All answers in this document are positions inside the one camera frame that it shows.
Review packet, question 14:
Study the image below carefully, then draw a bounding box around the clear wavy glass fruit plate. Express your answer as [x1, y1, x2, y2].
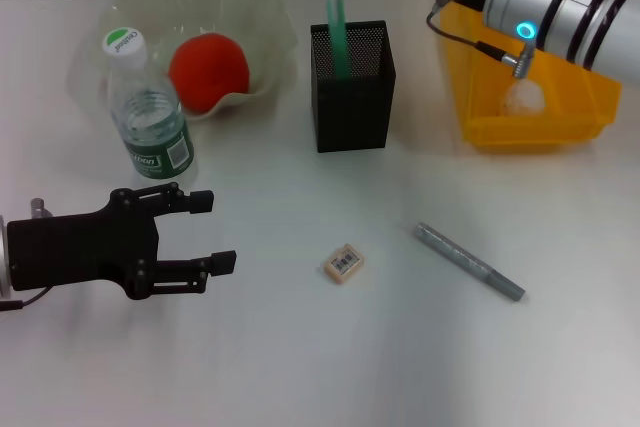
[67, 0, 296, 123]

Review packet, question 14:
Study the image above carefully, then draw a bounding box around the white paper ball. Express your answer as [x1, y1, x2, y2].
[502, 79, 547, 116]

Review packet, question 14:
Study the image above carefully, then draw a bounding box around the clear green-label water bottle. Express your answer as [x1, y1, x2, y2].
[102, 26, 197, 181]

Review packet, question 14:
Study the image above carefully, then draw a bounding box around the beige eraser with barcode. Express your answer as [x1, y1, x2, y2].
[319, 243, 363, 287]

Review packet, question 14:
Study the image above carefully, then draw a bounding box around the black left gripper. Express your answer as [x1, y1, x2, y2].
[5, 182, 238, 301]

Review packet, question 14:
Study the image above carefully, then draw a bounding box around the silver marker pen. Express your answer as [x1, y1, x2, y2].
[412, 221, 527, 304]

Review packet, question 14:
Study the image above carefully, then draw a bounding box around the red round ball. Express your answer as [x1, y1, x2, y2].
[167, 32, 250, 113]

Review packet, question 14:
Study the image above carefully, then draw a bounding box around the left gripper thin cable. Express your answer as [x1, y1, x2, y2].
[0, 286, 50, 313]

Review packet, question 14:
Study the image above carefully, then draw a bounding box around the yellow plastic bin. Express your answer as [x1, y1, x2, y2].
[438, 0, 624, 155]

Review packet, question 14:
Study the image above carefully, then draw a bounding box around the green pen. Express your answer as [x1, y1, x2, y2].
[323, 0, 352, 82]

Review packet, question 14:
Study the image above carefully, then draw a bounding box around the black mesh pen holder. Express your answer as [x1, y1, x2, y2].
[309, 20, 397, 154]

